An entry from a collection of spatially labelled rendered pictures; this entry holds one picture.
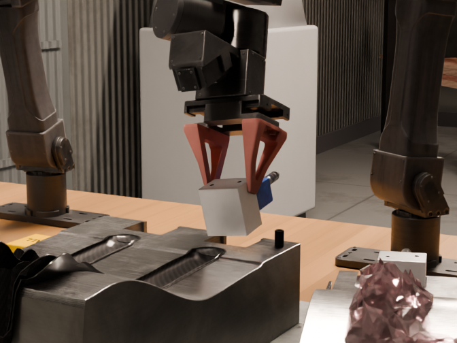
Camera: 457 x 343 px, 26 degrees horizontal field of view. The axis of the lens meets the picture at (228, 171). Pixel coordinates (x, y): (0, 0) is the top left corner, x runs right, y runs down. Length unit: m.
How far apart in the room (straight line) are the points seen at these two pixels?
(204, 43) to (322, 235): 0.54
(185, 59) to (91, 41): 3.53
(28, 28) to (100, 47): 3.13
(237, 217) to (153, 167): 3.56
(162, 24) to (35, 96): 0.47
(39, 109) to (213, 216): 0.51
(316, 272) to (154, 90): 3.31
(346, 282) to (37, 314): 0.39
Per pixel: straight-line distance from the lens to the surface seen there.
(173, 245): 1.06
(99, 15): 4.59
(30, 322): 0.79
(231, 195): 1.04
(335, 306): 0.86
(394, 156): 1.25
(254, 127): 1.04
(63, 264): 0.80
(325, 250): 1.40
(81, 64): 4.49
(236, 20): 1.09
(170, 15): 1.06
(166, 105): 4.52
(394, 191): 1.25
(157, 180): 4.60
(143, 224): 1.17
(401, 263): 1.05
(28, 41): 1.48
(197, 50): 1.01
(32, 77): 1.50
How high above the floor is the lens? 1.16
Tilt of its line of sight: 11 degrees down
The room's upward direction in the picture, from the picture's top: straight up
